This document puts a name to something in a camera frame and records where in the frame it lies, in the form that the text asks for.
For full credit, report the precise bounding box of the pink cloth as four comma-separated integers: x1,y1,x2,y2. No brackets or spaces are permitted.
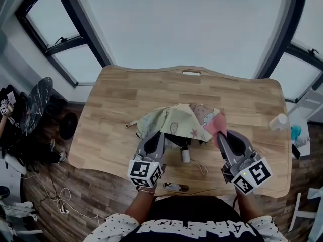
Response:
204,107,228,147

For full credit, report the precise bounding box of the black phone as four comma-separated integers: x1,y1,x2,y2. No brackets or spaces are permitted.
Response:
291,143,302,160

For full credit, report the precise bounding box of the white plastic cup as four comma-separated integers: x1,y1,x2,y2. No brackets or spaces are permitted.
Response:
268,113,288,131

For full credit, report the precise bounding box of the teal toy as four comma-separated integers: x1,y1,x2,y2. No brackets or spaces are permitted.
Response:
290,125,303,141

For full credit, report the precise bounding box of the floral patterned pouch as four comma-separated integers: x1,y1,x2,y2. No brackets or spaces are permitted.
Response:
294,136,310,148

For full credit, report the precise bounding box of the white metal frame stand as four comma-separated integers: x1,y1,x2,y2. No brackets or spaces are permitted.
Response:
288,187,323,242

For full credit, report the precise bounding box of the white floor cable with plug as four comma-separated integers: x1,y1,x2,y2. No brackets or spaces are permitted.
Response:
24,174,101,220

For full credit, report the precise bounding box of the pale green cartoon print umbrella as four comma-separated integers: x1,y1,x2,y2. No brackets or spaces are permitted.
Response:
125,103,221,176

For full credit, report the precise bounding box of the white side table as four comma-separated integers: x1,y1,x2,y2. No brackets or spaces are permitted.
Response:
290,119,311,158

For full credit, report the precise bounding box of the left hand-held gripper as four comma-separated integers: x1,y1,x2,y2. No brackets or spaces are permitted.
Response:
127,130,166,189

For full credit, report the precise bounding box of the round black marble table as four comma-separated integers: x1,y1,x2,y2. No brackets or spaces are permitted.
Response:
19,76,78,140

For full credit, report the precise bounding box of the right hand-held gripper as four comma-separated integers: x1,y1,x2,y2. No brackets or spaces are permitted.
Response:
217,130,274,195

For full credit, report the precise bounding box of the person's right forearm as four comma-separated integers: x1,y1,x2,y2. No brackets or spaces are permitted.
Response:
234,189,263,223

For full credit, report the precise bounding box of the white grey equipment pack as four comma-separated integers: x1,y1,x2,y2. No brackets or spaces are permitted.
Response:
0,200,38,223

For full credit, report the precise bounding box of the black white star print shirt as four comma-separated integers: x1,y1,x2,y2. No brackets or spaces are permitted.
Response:
83,195,288,242

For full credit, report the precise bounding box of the person's grey shoe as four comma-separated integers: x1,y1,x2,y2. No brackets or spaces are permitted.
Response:
164,182,181,192

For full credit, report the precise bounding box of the person's left forearm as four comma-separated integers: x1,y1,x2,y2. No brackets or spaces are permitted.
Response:
125,185,157,218

